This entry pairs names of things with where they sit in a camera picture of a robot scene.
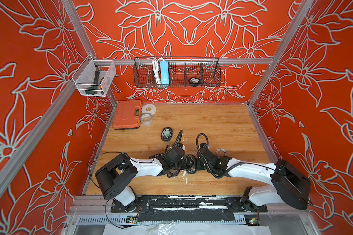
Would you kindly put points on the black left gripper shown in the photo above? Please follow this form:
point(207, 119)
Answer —
point(184, 161)

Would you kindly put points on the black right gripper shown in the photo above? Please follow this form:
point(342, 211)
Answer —
point(198, 161)

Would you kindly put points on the teal wall charger plug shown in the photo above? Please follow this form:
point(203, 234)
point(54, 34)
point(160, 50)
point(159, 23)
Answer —
point(167, 134)

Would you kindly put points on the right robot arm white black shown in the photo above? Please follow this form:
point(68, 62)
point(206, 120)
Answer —
point(284, 183)

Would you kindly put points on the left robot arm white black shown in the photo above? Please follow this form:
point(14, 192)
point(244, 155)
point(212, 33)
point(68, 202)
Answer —
point(115, 176)

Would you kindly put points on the clear tape roll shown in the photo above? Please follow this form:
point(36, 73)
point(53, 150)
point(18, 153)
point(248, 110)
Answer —
point(146, 119)

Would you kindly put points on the white tape roll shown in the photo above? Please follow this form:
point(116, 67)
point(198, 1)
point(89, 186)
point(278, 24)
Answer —
point(148, 109)

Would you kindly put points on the orange plastic tool case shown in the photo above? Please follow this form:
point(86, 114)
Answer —
point(127, 115)

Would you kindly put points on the light blue power bank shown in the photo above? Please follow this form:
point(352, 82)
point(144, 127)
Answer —
point(164, 69)

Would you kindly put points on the dark green flashlight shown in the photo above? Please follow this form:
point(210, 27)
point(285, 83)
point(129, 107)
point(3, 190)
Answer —
point(93, 89)

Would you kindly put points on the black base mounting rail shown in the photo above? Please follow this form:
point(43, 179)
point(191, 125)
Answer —
point(220, 209)

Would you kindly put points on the black wire wall basket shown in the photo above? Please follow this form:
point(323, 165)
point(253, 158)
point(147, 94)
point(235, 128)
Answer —
point(146, 71)

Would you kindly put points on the clear acrylic wall box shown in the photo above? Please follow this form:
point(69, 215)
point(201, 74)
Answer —
point(84, 75)

